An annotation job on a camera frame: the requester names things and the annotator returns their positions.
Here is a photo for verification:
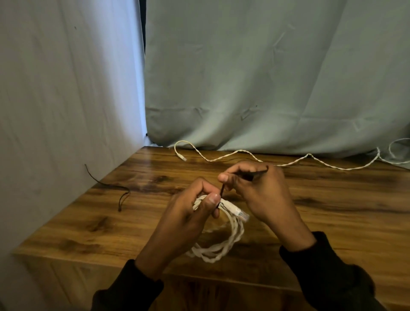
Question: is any white fabric sheet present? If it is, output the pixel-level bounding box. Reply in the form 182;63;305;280
0;0;148;311

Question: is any grey-green curtain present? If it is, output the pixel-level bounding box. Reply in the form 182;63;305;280
145;0;410;170

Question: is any person's left hand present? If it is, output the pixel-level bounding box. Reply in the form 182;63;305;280
136;177;222;280

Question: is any person's left forearm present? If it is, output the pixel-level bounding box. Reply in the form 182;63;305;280
91;253;164;311

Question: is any long white braided cable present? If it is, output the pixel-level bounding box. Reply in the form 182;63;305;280
174;138;410;171

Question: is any person's right forearm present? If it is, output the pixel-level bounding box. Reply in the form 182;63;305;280
279;231;386;311

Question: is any black twist tie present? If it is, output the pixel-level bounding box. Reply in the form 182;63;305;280
85;164;131;213
217;168;269;209

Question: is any person's right hand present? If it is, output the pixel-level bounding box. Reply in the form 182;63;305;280
218;161;316;252

